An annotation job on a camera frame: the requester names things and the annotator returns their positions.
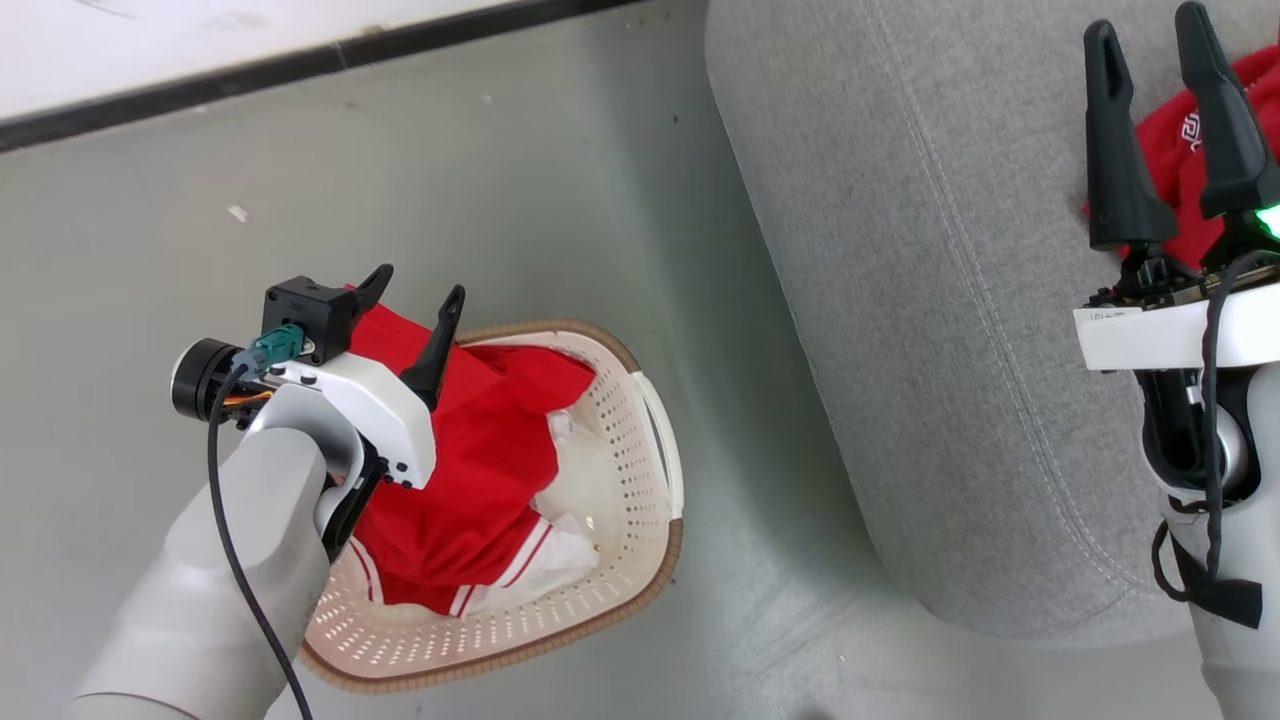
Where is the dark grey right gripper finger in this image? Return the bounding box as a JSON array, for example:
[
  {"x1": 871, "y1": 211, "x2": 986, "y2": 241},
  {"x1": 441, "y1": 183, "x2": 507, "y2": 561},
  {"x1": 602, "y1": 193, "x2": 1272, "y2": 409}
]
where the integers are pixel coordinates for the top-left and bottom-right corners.
[
  {"x1": 1174, "y1": 2, "x2": 1280, "y2": 220},
  {"x1": 1084, "y1": 19, "x2": 1180, "y2": 252}
]

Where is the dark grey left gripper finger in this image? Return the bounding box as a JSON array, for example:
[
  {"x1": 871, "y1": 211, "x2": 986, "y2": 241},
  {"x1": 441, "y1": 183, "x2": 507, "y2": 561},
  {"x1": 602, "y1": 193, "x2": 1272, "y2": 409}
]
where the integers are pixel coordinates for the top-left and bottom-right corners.
[
  {"x1": 350, "y1": 263, "x2": 395, "y2": 313},
  {"x1": 400, "y1": 284, "x2": 467, "y2": 414}
]

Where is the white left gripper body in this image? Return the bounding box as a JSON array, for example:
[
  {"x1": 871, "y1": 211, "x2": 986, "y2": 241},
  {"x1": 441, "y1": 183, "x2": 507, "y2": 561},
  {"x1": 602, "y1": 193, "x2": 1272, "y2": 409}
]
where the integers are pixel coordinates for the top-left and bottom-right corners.
[{"x1": 266, "y1": 350, "x2": 438, "y2": 563}]

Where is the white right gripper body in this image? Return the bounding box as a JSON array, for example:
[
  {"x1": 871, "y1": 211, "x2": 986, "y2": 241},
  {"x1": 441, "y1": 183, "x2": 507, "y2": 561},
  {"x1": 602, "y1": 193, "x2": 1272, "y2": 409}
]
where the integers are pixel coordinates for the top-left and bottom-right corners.
[{"x1": 1074, "y1": 205, "x2": 1280, "y2": 372}]

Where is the red garment with white print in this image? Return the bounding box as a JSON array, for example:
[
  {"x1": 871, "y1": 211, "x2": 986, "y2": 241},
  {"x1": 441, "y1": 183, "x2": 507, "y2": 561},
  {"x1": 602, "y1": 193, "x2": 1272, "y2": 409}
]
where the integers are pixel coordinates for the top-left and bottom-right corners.
[{"x1": 1083, "y1": 45, "x2": 1280, "y2": 271}]

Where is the red garment with striped trim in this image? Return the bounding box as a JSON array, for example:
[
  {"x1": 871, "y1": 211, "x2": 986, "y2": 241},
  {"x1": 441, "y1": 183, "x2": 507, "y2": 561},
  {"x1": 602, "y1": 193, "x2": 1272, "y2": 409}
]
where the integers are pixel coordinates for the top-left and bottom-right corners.
[{"x1": 340, "y1": 290, "x2": 601, "y2": 618}]

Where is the beige perforated plastic laundry basket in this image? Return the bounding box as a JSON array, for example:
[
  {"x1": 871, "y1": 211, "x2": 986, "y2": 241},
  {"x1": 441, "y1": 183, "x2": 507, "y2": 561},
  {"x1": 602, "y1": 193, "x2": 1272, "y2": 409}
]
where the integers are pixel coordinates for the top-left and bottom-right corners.
[{"x1": 298, "y1": 320, "x2": 687, "y2": 694}]

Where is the white cloth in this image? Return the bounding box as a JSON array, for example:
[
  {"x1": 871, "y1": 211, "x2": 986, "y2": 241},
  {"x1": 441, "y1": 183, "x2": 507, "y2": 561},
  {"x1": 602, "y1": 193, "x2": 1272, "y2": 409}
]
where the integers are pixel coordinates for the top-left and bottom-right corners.
[{"x1": 530, "y1": 408, "x2": 623, "y2": 599}]

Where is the grey fabric sofa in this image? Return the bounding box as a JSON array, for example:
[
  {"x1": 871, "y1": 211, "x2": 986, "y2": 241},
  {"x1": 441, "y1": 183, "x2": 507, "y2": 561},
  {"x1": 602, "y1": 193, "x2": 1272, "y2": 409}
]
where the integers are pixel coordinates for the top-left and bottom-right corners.
[{"x1": 705, "y1": 0, "x2": 1280, "y2": 641}]

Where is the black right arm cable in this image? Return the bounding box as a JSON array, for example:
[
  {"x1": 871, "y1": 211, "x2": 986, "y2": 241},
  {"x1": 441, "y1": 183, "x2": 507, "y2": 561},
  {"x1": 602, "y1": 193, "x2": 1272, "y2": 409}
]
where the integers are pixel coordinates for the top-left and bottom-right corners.
[{"x1": 1150, "y1": 250, "x2": 1280, "y2": 629}]

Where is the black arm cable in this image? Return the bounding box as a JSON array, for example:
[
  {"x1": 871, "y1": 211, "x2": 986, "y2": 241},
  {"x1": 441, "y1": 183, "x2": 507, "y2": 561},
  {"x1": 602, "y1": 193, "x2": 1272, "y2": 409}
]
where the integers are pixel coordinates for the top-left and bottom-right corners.
[
  {"x1": 1150, "y1": 250, "x2": 1280, "y2": 629},
  {"x1": 205, "y1": 362, "x2": 316, "y2": 720}
]

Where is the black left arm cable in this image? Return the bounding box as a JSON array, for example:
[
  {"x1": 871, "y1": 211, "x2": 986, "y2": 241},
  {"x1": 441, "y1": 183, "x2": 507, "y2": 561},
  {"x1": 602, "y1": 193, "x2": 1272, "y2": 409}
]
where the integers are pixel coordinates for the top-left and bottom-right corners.
[{"x1": 205, "y1": 362, "x2": 316, "y2": 720}]

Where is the black wall baseboard strip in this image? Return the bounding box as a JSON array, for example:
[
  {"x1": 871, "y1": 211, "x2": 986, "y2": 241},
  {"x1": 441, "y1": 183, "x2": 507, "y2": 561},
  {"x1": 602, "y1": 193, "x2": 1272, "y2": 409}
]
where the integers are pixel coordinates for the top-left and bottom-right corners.
[{"x1": 0, "y1": 0, "x2": 641, "y2": 154}]

